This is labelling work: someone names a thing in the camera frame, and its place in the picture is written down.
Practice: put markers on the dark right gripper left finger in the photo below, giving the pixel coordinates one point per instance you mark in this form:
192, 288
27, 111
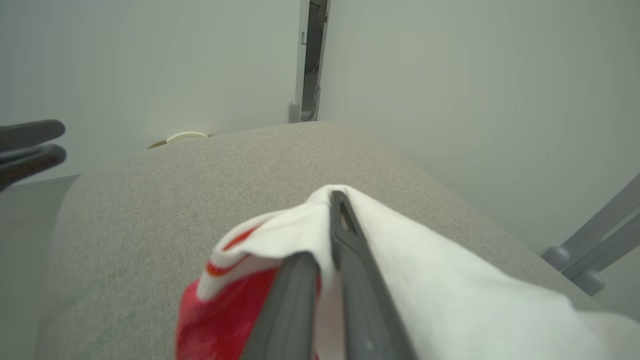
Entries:
290, 310

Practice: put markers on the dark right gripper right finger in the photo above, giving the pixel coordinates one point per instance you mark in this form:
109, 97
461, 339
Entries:
365, 300

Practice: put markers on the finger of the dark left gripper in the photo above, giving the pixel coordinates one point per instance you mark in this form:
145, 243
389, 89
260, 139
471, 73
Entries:
25, 162
30, 134

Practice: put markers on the red jersey white sleeves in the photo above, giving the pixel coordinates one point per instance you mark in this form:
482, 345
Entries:
450, 280

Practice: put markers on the grey double partition post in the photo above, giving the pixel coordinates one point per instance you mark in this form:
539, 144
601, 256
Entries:
595, 245

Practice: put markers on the grey partition post dark slot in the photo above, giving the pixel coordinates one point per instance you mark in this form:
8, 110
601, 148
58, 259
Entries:
314, 60

